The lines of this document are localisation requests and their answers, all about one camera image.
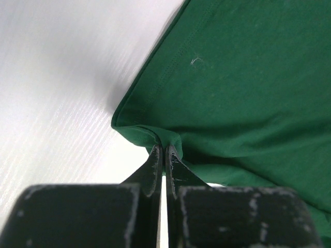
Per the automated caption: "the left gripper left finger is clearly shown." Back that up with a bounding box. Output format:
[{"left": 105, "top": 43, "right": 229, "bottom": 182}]
[{"left": 1, "top": 145, "right": 162, "bottom": 247}]

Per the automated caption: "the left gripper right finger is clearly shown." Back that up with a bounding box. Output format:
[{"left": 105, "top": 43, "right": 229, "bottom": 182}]
[{"left": 165, "top": 146, "right": 323, "bottom": 247}]

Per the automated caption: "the green t shirt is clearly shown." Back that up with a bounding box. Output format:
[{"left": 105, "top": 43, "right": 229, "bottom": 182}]
[{"left": 111, "top": 1, "right": 330, "bottom": 247}]

